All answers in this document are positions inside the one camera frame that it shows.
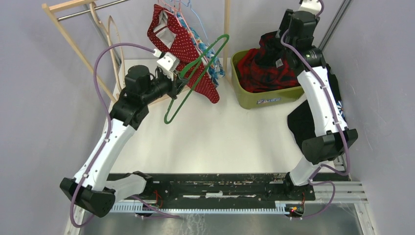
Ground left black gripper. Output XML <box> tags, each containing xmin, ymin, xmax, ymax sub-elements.
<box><xmin>141</xmin><ymin>69</ymin><xmax>188</xmax><ymax>104</ymax></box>

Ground green hanger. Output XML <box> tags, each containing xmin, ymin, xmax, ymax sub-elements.
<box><xmin>163</xmin><ymin>33</ymin><xmax>230</xmax><ymax>125</ymax></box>

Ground red plaid shirt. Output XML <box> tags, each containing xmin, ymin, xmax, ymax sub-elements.
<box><xmin>237</xmin><ymin>31</ymin><xmax>300</xmax><ymax>93</ymax></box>

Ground wooden hanger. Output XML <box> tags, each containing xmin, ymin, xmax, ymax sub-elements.
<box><xmin>89</xmin><ymin>1</ymin><xmax>127</xmax><ymax>92</ymax></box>

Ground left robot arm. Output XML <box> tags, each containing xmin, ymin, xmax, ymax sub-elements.
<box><xmin>60</xmin><ymin>65</ymin><xmax>188</xmax><ymax>217</ymax></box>

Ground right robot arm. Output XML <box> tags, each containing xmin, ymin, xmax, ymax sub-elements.
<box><xmin>276</xmin><ymin>9</ymin><xmax>358</xmax><ymax>200</ymax></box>

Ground pink hanger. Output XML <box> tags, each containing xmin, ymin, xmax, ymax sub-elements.
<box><xmin>158</xmin><ymin>0</ymin><xmax>210</xmax><ymax>54</ymax></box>

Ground blue floral garment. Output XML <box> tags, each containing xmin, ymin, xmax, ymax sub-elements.
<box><xmin>181</xmin><ymin>16</ymin><xmax>226</xmax><ymax>88</ymax></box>

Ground red polka dot garment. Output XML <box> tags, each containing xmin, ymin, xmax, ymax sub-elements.
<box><xmin>147</xmin><ymin>4</ymin><xmax>220</xmax><ymax>104</ymax></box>

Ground green plastic basket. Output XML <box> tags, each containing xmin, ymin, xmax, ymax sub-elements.
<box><xmin>230</xmin><ymin>50</ymin><xmax>304</xmax><ymax>110</ymax></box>

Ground black garment with flower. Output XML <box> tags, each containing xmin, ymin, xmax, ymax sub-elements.
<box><xmin>287</xmin><ymin>65</ymin><xmax>347</xmax><ymax>149</ymax></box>

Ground wooden clothes rack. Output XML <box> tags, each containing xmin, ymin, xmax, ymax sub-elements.
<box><xmin>42</xmin><ymin>0</ymin><xmax>233</xmax><ymax>104</ymax></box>

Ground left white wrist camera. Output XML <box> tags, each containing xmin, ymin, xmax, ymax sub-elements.
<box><xmin>153</xmin><ymin>48</ymin><xmax>180</xmax><ymax>76</ymax></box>

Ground blue wire hanger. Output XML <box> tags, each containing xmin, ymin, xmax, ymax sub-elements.
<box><xmin>175</xmin><ymin>0</ymin><xmax>215</xmax><ymax>46</ymax></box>

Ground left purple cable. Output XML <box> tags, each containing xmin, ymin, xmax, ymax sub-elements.
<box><xmin>69</xmin><ymin>43</ymin><xmax>160</xmax><ymax>229</ymax></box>

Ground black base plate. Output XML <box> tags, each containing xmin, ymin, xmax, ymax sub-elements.
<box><xmin>107</xmin><ymin>172</ymin><xmax>316</xmax><ymax>210</ymax></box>

